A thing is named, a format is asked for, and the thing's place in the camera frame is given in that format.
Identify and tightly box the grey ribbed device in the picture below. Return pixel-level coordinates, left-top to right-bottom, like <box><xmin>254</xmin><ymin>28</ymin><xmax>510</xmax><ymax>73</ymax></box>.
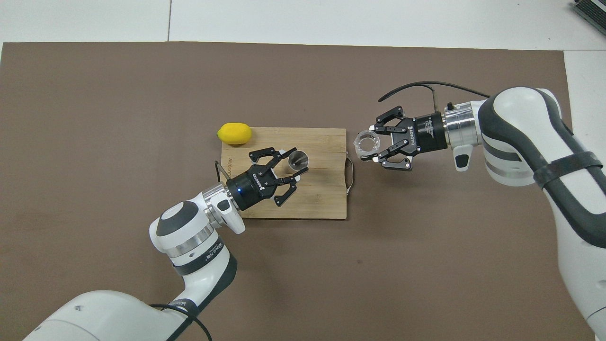
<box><xmin>572</xmin><ymin>0</ymin><xmax>606</xmax><ymax>35</ymax></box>

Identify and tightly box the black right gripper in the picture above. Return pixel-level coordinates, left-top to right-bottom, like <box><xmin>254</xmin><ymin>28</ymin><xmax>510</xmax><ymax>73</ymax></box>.
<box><xmin>362</xmin><ymin>106</ymin><xmax>448</xmax><ymax>171</ymax></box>

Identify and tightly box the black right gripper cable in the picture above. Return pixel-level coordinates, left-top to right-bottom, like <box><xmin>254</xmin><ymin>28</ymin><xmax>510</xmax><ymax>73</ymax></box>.
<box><xmin>378</xmin><ymin>81</ymin><xmax>490</xmax><ymax>114</ymax></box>

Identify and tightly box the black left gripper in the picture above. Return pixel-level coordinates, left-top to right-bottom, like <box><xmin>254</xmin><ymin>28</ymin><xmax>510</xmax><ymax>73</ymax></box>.
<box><xmin>226</xmin><ymin>147</ymin><xmax>309</xmax><ymax>211</ymax></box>

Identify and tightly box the wooden cutting board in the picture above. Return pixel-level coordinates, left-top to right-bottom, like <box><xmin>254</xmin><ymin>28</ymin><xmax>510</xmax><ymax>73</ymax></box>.
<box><xmin>218</xmin><ymin>127</ymin><xmax>354</xmax><ymax>220</ymax></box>

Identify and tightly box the metal double jigger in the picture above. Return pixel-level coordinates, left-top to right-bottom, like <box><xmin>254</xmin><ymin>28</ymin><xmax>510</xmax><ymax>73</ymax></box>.
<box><xmin>288</xmin><ymin>151</ymin><xmax>310</xmax><ymax>172</ymax></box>

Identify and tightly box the yellow lemon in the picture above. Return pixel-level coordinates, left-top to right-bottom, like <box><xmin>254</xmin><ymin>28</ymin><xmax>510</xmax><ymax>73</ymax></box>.
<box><xmin>217</xmin><ymin>123</ymin><xmax>252</xmax><ymax>145</ymax></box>

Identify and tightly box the brown table mat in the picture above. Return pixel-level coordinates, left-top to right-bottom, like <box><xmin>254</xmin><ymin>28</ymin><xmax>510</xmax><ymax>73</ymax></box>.
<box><xmin>0</xmin><ymin>42</ymin><xmax>596</xmax><ymax>341</ymax></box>

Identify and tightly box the small clear glass cup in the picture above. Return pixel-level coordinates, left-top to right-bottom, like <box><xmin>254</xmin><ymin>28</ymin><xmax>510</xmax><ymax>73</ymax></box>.
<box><xmin>354</xmin><ymin>131</ymin><xmax>381</xmax><ymax>156</ymax></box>

